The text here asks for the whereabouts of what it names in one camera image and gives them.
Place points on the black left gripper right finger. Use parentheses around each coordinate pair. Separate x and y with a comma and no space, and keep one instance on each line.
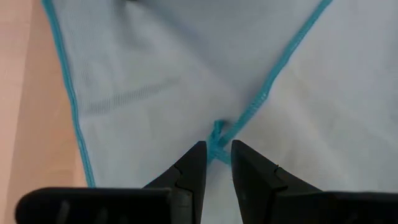
(252,180)

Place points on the pale towel with teal edge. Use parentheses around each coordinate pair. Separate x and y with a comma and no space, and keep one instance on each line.
(149,62)

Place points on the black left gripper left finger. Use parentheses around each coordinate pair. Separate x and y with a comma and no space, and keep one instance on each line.
(191,169)

